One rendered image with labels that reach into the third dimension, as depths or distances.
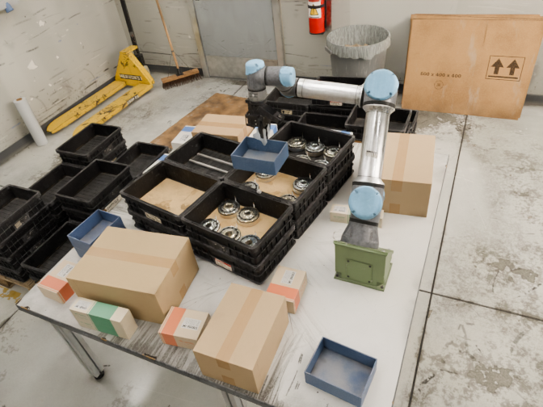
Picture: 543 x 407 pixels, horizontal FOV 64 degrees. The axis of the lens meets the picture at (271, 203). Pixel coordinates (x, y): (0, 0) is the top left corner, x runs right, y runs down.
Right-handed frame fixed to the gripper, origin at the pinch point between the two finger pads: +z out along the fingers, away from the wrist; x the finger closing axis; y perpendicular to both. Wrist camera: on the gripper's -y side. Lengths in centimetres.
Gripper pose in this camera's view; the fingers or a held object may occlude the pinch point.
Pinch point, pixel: (266, 142)
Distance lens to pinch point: 190.3
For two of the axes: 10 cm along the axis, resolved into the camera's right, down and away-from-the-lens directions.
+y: -9.0, -2.0, 3.8
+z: 0.8, 8.0, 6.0
